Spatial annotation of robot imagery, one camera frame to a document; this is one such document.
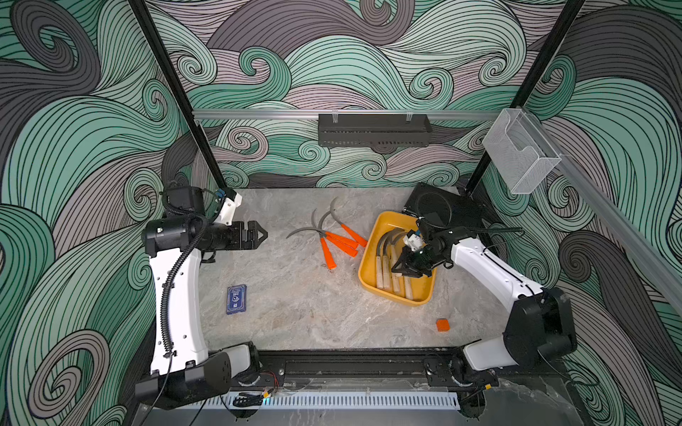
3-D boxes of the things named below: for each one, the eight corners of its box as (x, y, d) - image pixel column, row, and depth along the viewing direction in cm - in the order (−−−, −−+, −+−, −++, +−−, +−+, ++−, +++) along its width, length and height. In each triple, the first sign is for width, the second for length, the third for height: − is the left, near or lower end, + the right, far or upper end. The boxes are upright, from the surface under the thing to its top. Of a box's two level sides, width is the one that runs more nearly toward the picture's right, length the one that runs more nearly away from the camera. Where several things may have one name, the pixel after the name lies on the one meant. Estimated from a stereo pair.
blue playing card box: (228, 314, 86) (225, 312, 84) (228, 289, 92) (226, 286, 90) (246, 310, 87) (244, 307, 85) (246, 285, 92) (244, 283, 91)
